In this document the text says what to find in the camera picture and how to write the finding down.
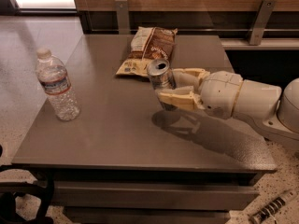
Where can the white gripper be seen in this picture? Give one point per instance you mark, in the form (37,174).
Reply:
(220,92)

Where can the silver blue redbull can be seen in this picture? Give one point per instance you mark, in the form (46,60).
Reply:
(160,75)

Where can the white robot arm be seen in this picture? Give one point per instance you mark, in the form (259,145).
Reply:
(267,109)

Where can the brown yellow chip bag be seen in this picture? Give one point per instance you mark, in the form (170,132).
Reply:
(148,44)

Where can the grey table with drawers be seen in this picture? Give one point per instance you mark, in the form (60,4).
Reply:
(125,160)

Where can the clear plastic water bottle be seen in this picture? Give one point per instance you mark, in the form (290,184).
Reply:
(54,79)

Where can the striped tube on floor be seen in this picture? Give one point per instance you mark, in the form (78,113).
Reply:
(269,210)

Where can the black chair base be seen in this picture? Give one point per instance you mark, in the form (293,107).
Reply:
(10,191)

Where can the left metal wall bracket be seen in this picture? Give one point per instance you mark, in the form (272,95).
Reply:
(123,18)

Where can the metal wall bracket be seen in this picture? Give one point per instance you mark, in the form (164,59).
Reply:
(123,18)
(261,19)

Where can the right metal wall bracket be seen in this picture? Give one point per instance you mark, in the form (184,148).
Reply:
(261,19)

